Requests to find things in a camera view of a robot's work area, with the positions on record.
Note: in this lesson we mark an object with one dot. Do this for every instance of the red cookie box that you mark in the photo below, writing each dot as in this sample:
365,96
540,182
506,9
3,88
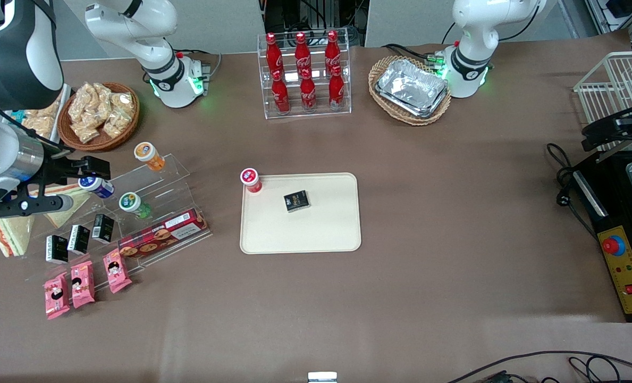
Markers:
161,234

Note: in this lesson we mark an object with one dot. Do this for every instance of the clear acrylic bottle rack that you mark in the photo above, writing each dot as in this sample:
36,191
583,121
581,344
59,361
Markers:
342,106

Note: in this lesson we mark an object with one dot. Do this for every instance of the white rectangular snack container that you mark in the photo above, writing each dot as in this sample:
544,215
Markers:
60,114

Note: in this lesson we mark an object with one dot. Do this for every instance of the black sealing machine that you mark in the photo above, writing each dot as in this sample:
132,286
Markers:
613,213

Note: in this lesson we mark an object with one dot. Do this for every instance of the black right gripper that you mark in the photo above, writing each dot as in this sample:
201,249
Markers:
59,167

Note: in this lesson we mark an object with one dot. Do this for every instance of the pink snack packet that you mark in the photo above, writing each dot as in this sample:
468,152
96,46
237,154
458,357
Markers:
82,284
117,270
56,296

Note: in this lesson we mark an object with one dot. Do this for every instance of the small white metal clip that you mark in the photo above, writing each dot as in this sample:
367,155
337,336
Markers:
322,377

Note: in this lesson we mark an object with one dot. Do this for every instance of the dark brown wicker basket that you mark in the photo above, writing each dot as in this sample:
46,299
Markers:
103,139

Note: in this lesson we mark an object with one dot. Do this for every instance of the wrapped triangle sandwich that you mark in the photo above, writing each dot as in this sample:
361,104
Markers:
10,234
68,210

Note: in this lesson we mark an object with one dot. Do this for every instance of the orange gum bottle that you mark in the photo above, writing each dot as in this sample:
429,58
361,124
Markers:
149,155

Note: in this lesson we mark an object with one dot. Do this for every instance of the red capped small jar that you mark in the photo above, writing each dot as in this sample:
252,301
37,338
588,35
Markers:
251,180

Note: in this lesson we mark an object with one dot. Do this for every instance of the black equipment rack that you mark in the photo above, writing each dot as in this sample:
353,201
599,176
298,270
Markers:
316,16

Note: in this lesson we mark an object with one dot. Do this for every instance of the small black box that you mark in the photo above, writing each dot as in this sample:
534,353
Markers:
103,229
297,201
57,249
78,239

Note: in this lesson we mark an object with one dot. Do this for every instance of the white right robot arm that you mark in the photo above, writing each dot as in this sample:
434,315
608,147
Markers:
135,32

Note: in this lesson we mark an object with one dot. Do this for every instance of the metal frame equipment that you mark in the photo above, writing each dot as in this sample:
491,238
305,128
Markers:
618,16

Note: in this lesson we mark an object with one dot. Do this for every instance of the red cola bottle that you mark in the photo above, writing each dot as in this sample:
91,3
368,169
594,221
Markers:
302,52
280,96
336,90
308,93
332,50
273,53

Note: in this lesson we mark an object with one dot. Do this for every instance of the yellow snack bag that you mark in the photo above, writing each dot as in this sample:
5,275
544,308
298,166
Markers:
116,125
82,114
87,133
123,102
40,122
91,94

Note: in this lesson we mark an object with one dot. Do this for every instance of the clear acrylic stepped stand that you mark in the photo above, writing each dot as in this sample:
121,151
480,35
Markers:
172,181

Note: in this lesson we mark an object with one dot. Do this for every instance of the green gum bottle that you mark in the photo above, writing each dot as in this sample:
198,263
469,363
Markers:
134,205

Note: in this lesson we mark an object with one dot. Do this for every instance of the red emergency button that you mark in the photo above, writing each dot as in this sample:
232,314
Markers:
612,245

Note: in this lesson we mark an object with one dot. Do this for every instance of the silver machine lever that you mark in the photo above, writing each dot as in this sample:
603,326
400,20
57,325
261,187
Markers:
613,154

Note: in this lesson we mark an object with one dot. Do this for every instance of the blue gum bottle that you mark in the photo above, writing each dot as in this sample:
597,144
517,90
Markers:
97,186

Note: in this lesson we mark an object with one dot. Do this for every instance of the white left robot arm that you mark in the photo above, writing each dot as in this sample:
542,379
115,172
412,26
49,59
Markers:
470,32

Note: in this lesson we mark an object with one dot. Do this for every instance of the stack of foil trays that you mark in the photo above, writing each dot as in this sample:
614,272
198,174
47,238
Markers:
411,88

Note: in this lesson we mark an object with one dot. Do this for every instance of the beige plastic tray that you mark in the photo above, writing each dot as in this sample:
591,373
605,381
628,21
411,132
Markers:
305,229

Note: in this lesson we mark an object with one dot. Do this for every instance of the light wicker basket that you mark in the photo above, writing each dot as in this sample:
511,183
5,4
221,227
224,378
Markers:
382,66

